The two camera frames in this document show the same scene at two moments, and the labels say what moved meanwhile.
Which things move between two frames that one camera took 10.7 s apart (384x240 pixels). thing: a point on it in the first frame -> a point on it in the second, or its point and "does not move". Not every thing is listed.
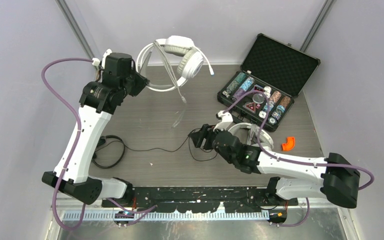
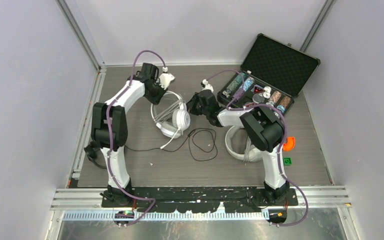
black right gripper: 205,132 -> 191,106
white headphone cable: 157,44 -> 169,111
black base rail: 201,200 does not move
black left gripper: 142,82 -> 155,100
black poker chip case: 281,70 does not move
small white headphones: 190,65 -> 181,120
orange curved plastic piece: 290,144 does not move
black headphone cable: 169,150 does not move
